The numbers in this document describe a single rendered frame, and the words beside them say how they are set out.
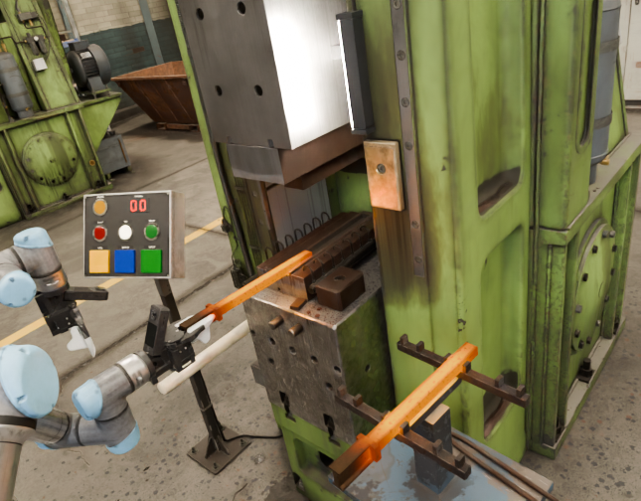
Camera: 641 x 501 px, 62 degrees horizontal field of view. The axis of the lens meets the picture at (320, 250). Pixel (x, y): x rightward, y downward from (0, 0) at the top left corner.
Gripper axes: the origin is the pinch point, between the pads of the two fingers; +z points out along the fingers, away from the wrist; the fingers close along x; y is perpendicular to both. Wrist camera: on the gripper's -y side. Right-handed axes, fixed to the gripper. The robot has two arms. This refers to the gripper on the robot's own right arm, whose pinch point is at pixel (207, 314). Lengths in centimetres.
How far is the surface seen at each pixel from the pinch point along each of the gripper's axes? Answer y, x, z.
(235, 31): -62, 2, 27
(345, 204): 3, -16, 76
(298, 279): 3.4, 5.3, 27.6
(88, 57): -42, -494, 236
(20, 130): 9, -469, 131
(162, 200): -16, -44, 22
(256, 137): -37.4, 1.3, 26.9
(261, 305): 12.0, -6.4, 21.8
